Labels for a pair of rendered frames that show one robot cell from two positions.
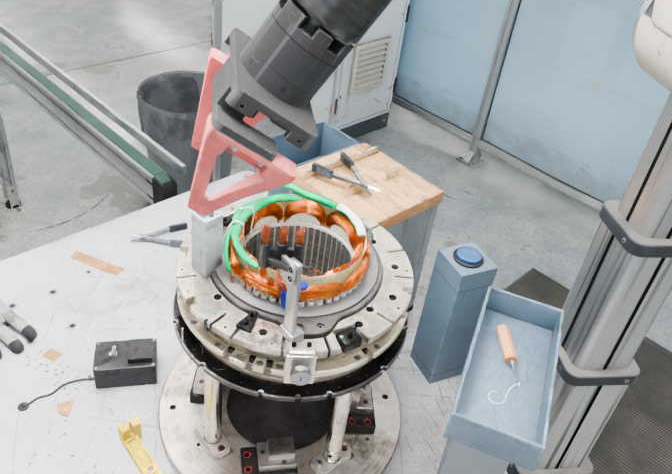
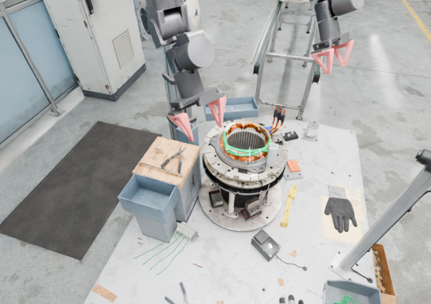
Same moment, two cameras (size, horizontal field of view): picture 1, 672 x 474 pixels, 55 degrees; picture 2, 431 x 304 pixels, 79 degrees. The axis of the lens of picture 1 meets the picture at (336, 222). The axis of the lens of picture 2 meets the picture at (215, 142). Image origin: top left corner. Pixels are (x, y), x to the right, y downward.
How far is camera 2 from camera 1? 125 cm
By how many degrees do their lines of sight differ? 80
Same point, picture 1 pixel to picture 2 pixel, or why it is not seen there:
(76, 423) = (293, 245)
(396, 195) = (172, 147)
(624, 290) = not seen: hidden behind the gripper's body
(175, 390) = (261, 221)
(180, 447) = (276, 205)
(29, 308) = not seen: outside the picture
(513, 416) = (241, 108)
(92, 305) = (247, 292)
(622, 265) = not seen: hidden behind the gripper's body
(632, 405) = (89, 177)
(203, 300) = (282, 156)
